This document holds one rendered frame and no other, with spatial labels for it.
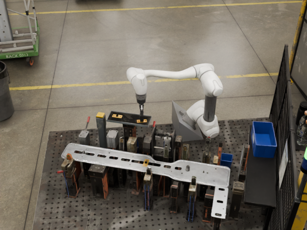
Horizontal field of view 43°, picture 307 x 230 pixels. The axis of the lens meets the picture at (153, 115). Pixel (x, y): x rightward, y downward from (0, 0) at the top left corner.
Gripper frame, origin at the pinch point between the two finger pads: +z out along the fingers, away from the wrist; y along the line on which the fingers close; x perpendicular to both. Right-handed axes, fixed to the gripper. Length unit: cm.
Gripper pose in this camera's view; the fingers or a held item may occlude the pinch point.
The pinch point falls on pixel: (141, 117)
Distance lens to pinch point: 332.6
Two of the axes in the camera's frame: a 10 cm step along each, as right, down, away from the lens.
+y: 0.9, 6.1, -7.9
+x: 10.0, -0.6, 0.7
